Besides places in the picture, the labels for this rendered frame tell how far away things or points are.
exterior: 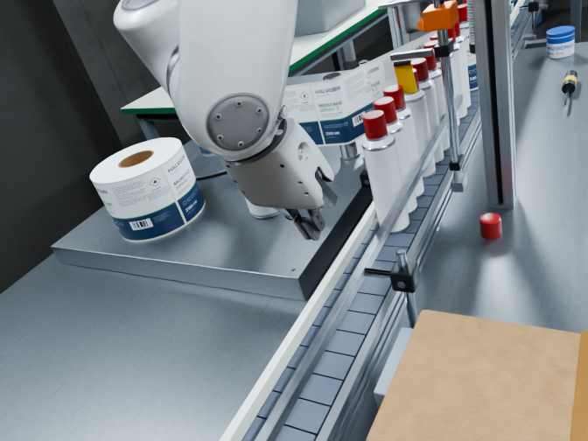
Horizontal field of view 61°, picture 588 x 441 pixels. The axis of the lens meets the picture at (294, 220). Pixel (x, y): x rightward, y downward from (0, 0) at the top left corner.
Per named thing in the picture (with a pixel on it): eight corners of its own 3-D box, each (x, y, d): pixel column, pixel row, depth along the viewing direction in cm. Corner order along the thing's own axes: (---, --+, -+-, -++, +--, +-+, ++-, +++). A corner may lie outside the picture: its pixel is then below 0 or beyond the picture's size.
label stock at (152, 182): (182, 238, 101) (153, 176, 94) (103, 245, 108) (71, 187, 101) (218, 188, 117) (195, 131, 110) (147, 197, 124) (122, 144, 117)
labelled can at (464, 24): (461, 86, 130) (453, 4, 120) (482, 84, 127) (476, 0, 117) (457, 94, 127) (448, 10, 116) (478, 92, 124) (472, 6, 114)
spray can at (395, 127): (393, 200, 92) (373, 95, 82) (421, 201, 89) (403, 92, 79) (384, 216, 88) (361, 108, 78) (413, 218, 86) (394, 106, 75)
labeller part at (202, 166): (207, 130, 155) (206, 127, 155) (292, 125, 139) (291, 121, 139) (142, 181, 134) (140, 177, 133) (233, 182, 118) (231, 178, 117)
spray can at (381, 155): (383, 217, 88) (361, 108, 78) (413, 217, 86) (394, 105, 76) (375, 234, 85) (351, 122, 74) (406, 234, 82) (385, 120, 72)
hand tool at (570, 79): (564, 80, 128) (564, 69, 127) (577, 80, 127) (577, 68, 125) (556, 113, 114) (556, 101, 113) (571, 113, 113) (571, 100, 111)
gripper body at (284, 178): (304, 95, 48) (342, 171, 56) (221, 103, 54) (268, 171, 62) (276, 154, 45) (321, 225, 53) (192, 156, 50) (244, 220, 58)
